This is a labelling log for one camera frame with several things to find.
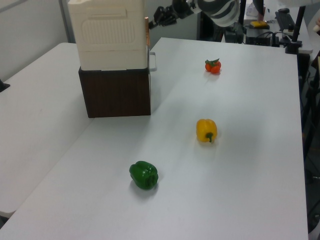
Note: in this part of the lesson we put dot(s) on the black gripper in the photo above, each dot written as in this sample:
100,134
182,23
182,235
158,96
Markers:
182,7

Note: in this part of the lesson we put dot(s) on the person forearm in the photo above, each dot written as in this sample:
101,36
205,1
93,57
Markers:
258,8

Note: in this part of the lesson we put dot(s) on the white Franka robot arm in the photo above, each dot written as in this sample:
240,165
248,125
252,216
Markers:
220,11

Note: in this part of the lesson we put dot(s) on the cream plastic cabinet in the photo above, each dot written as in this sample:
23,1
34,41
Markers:
107,32

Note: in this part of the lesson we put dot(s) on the orange tomato cluster with leaves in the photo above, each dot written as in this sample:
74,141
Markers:
213,66

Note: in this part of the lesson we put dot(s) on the dark brown wooden drawer box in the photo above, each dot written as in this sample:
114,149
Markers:
117,92

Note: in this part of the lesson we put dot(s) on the yellow sponge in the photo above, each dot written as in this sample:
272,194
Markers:
258,24

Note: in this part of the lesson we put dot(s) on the black electronics box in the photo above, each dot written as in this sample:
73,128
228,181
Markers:
260,37

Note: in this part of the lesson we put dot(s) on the yellow bell pepper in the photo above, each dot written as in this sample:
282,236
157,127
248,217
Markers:
206,130

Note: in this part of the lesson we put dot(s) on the green bell pepper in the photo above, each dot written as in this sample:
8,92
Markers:
144,175

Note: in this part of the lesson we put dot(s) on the grey partition post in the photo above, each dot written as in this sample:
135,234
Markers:
66,20

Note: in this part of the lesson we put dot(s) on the black camera stand pole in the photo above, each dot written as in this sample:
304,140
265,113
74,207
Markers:
296,27

